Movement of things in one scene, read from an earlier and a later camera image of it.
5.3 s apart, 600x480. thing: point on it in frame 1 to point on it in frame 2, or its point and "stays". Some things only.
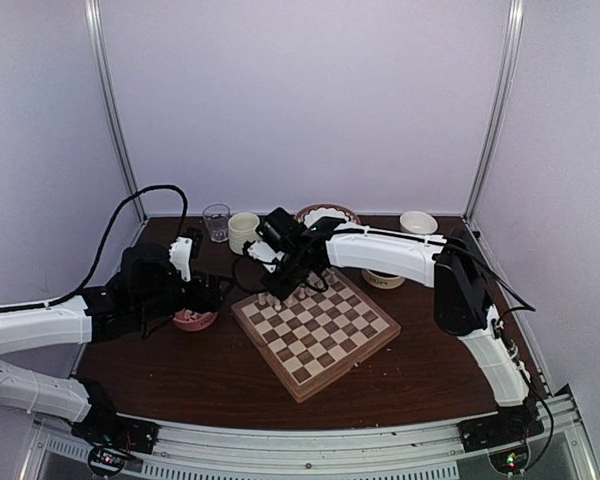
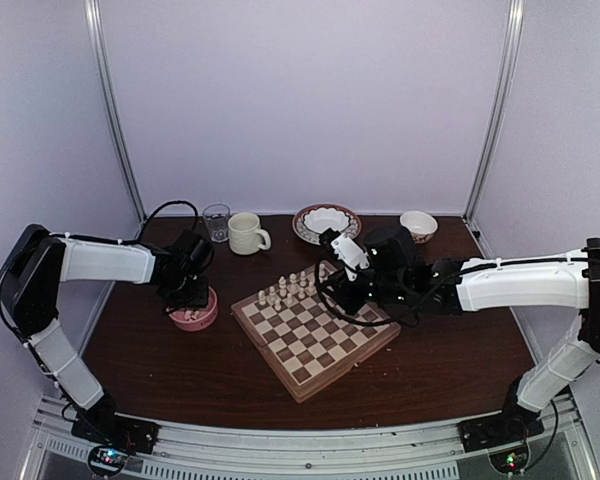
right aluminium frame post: (504, 91) stays
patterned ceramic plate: (312, 213) stays
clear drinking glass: (217, 221) stays
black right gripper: (280, 288) to (346, 300)
